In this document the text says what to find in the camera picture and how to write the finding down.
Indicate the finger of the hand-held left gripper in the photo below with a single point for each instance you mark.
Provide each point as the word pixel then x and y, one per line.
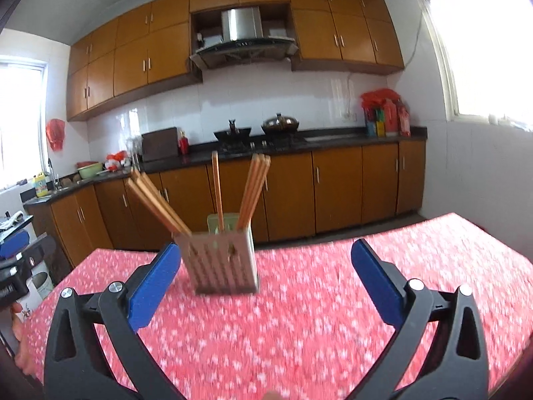
pixel 12 243

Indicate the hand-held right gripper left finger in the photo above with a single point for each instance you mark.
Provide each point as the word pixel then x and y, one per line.
pixel 154 287

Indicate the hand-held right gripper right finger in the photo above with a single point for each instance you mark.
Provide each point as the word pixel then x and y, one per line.
pixel 377 283

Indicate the green slotted chopstick holder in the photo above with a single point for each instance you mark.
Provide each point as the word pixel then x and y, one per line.
pixel 220 262

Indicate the wooden chopstick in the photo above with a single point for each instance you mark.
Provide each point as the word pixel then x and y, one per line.
pixel 250 191
pixel 160 205
pixel 258 191
pixel 217 191
pixel 154 207
pixel 166 203
pixel 246 191
pixel 254 191

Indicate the white bucket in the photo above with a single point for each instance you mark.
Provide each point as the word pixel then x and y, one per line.
pixel 39 285

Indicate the yellow detergent bottle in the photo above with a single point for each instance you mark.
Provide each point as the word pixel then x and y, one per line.
pixel 41 187

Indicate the steel faucet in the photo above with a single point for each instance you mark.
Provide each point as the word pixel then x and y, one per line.
pixel 52 171

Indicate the red floral tablecloth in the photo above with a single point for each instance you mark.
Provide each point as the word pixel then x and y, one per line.
pixel 291 333

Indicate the lower wooden kitchen cabinets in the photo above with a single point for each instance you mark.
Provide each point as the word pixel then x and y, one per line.
pixel 333 191

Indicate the wooden kitchen cabinets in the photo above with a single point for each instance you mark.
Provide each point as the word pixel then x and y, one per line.
pixel 345 21
pixel 133 54
pixel 333 191

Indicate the green bowl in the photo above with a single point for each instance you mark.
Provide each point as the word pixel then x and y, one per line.
pixel 89 171

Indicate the red plastic bag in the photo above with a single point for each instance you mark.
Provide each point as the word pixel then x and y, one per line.
pixel 55 133
pixel 377 98

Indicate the window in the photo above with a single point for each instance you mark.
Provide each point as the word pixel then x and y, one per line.
pixel 483 41
pixel 21 125

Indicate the red and white packets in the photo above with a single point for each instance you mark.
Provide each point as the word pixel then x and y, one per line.
pixel 116 161

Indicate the black kitchen countertop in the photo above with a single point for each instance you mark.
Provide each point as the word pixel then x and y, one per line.
pixel 200 159

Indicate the brown box on counter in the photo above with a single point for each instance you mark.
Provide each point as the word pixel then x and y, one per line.
pixel 160 145

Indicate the red utensil container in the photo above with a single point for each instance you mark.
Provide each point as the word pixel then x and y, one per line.
pixel 183 145

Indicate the colourful striped box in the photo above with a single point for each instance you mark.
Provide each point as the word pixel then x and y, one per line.
pixel 374 124

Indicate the black wok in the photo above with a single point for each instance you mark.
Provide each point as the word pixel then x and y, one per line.
pixel 232 133

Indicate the gas stove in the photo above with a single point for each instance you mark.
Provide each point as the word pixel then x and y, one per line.
pixel 266 143

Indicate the upper wooden kitchen cabinets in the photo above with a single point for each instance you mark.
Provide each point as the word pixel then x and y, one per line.
pixel 345 21
pixel 133 54

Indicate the steel range hood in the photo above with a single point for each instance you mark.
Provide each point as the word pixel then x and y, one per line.
pixel 241 25

